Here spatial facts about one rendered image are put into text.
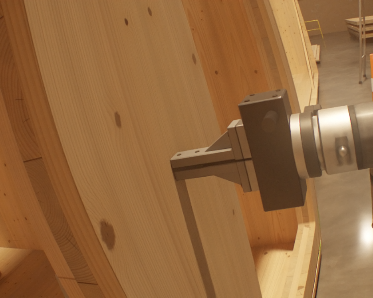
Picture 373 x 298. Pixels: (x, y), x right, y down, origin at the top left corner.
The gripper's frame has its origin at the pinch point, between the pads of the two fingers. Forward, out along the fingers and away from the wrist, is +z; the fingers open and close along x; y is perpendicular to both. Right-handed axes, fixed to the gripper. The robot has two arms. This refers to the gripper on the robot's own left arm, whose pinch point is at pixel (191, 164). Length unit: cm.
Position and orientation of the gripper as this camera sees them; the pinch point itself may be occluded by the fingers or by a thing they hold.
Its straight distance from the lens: 49.0
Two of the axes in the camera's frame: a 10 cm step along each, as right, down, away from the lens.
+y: -3.2, 3.6, -8.8
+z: -9.1, 1.5, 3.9
